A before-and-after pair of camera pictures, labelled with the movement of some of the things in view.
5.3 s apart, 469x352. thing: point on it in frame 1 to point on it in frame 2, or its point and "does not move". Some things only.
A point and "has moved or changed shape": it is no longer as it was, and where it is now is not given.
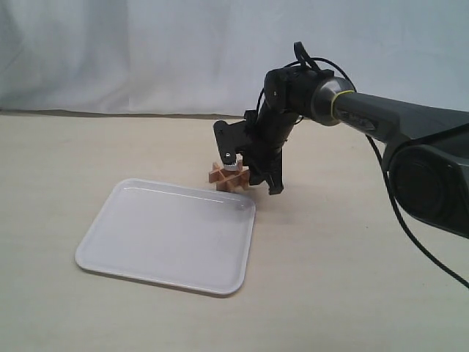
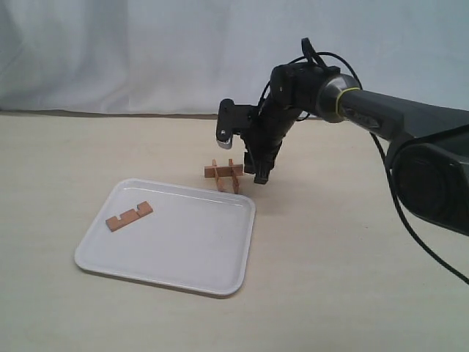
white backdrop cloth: x=211 y=58 does not move
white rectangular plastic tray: x=171 y=235 does not move
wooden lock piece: x=224 y=174 has moved or changed shape
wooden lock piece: x=239 y=182 to x=129 y=216
